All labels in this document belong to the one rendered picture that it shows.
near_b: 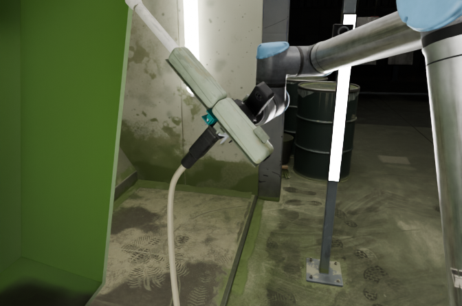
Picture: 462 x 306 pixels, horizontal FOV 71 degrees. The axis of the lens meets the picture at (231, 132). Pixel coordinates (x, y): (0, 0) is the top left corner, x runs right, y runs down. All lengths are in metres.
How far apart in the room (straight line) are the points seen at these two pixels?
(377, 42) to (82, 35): 0.79
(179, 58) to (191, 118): 1.99
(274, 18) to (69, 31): 1.66
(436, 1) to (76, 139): 1.01
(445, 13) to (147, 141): 2.66
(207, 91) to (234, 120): 0.08
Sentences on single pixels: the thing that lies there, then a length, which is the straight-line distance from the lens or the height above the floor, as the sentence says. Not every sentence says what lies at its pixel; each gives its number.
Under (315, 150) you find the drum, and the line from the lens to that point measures 3.13.
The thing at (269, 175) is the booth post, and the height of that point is 0.23.
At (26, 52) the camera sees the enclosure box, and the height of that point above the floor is 1.29.
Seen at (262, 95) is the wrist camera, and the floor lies 1.21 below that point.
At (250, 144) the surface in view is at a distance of 0.66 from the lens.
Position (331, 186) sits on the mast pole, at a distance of 1.83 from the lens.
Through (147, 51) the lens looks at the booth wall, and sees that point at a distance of 2.76.
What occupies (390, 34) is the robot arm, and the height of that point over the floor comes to 1.34.
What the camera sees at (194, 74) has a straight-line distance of 0.70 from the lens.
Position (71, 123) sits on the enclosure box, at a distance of 1.15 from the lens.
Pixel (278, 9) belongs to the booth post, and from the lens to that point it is 2.48.
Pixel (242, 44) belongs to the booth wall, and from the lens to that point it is 2.51.
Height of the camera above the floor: 1.34
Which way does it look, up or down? 17 degrees down
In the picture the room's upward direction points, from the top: straight up
